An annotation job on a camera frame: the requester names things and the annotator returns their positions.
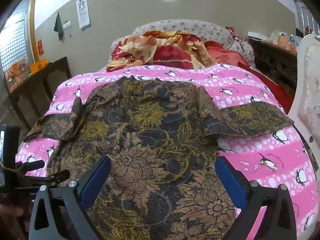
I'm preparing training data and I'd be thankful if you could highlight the dark carved cabinet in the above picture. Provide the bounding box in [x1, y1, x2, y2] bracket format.
[249, 37, 299, 95]

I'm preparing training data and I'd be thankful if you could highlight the green hanging towel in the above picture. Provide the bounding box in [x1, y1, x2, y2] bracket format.
[54, 12, 64, 40]

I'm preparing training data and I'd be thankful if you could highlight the person's left hand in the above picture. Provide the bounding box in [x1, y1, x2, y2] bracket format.
[0, 202, 33, 230]

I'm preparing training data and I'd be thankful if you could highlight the dark wooden chair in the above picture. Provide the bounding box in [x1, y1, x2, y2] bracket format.
[9, 57, 73, 128]

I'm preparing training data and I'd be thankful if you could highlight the orange printed carton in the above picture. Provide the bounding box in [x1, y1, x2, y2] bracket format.
[4, 58, 29, 93]

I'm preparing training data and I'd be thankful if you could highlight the red patterned cloth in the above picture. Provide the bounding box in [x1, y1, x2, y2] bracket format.
[225, 26, 241, 40]

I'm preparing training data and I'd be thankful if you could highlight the red floral quilt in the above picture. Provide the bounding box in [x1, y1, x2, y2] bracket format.
[106, 30, 218, 72]

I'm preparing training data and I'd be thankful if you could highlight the brown floral shirt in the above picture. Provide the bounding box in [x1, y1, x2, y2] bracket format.
[24, 76, 294, 240]

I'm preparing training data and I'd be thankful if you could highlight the glass block window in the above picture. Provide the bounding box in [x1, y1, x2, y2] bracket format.
[0, 0, 33, 70]

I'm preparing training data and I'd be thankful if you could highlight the pink penguin blanket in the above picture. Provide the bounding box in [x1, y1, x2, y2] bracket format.
[15, 64, 319, 240]

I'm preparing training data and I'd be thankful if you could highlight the pile of packets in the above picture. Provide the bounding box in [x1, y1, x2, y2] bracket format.
[266, 30, 300, 53]

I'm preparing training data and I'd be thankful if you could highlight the red bed sheet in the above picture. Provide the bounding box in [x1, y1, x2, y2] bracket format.
[240, 65, 293, 115]

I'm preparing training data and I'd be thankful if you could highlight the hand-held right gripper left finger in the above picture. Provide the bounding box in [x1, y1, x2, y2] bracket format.
[26, 156, 112, 240]

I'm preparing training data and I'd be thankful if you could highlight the metal stair railing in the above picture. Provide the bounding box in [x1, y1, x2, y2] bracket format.
[294, 0, 320, 35]

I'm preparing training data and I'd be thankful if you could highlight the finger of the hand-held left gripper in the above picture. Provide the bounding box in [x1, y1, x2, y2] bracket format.
[15, 160, 46, 174]
[21, 169, 71, 188]

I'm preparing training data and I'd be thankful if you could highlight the orange box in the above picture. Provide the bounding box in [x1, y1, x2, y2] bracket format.
[29, 58, 49, 74]

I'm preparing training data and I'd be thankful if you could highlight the red yellow floral pillow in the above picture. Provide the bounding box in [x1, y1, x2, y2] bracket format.
[111, 20, 255, 68]

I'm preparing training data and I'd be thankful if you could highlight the white ornate chair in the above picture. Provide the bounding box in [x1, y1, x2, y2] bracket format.
[287, 31, 320, 178]

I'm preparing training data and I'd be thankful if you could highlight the white wall chart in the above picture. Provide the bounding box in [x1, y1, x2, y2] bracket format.
[76, 0, 91, 30]

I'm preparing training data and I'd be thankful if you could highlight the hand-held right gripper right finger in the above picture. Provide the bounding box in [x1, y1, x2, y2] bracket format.
[215, 156, 298, 240]

